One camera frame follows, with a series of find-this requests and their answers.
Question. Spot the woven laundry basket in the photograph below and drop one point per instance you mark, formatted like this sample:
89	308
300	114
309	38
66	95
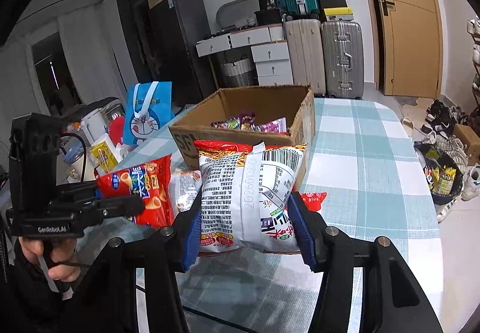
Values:
239	73

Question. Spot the yellow box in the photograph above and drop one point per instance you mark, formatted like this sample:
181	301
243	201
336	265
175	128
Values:
339	13

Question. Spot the red grey snack bag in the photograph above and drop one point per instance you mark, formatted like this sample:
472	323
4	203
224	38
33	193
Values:
183	189

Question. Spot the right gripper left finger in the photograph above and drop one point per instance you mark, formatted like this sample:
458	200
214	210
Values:
106	298

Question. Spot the shoe rack with shoes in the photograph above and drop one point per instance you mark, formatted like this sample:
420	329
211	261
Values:
473	30

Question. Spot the black bin with wrappers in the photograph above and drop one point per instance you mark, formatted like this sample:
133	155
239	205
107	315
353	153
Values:
443	176

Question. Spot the person's left hand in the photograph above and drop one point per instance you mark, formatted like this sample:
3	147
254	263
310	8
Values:
64	251

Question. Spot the wooden door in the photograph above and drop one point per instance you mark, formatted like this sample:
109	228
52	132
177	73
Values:
412	47

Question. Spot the blue Doraemon gift bag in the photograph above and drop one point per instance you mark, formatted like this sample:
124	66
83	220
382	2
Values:
148	108

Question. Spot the black refrigerator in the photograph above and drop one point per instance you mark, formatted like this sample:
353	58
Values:
161	38

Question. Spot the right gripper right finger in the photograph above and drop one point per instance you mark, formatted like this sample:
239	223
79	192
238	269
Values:
392	298

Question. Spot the red white balloon glue packet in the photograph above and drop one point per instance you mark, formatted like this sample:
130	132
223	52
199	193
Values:
313	200

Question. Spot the beige suitcase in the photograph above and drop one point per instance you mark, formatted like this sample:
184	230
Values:
306	54

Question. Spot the red cone snack bag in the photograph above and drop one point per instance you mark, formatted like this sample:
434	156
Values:
150	182

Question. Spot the white drawer dresser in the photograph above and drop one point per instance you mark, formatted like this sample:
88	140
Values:
268	47

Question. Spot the white kettle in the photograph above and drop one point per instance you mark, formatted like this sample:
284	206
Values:
93	125

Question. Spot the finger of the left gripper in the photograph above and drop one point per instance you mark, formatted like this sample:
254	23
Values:
125	206
86	189

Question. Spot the SF cardboard box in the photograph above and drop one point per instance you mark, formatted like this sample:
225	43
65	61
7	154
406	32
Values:
293	102

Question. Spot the small cardboard box on floor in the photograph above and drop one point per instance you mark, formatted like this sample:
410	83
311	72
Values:
470	140

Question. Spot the silver suitcase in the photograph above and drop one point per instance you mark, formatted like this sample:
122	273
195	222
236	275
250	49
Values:
343	58

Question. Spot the white noodle snack bag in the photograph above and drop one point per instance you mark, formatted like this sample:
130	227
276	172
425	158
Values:
244	194

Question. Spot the white sneaker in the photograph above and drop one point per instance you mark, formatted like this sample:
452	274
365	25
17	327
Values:
471	189

